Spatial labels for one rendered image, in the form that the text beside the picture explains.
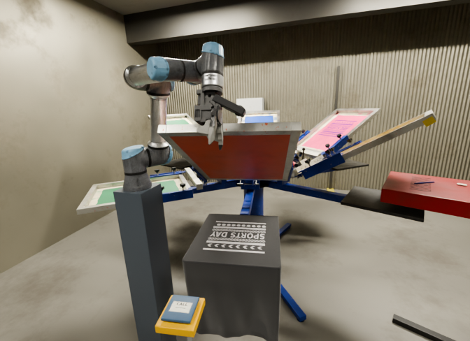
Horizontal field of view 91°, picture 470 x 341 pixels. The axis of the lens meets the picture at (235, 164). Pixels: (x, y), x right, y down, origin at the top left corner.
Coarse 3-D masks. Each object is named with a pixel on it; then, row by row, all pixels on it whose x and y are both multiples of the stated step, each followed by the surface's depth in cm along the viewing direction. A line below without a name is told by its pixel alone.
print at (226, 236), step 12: (216, 228) 132; (228, 228) 132; (240, 228) 131; (252, 228) 131; (264, 228) 130; (216, 240) 120; (228, 240) 120; (240, 240) 120; (252, 240) 119; (264, 240) 119; (252, 252) 110
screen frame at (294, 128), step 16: (160, 128) 97; (176, 128) 96; (192, 128) 95; (224, 128) 93; (240, 128) 92; (256, 128) 91; (272, 128) 90; (288, 128) 89; (176, 144) 108; (288, 160) 121; (288, 176) 151
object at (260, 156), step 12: (240, 144) 104; (252, 144) 103; (264, 144) 102; (276, 144) 102; (288, 144) 101; (240, 156) 119; (252, 156) 118; (264, 156) 117; (276, 156) 116; (252, 168) 138; (264, 168) 137; (276, 168) 136
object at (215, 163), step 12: (180, 144) 107; (192, 144) 107; (204, 144) 106; (216, 144) 105; (228, 144) 104; (192, 156) 122; (204, 156) 121; (216, 156) 120; (228, 156) 119; (204, 168) 144; (216, 168) 142; (228, 168) 141; (240, 168) 140
